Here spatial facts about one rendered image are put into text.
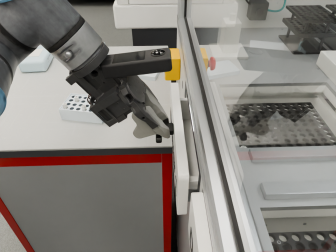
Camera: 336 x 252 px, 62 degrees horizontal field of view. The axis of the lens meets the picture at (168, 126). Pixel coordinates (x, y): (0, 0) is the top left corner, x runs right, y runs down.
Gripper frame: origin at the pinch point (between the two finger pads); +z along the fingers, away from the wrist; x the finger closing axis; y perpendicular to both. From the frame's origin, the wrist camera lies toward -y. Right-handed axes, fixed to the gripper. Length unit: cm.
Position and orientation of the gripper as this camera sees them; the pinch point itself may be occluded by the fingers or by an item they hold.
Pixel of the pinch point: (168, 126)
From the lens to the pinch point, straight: 56.4
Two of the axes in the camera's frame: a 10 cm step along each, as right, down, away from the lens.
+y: -8.2, 4.6, 3.5
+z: 5.7, 6.1, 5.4
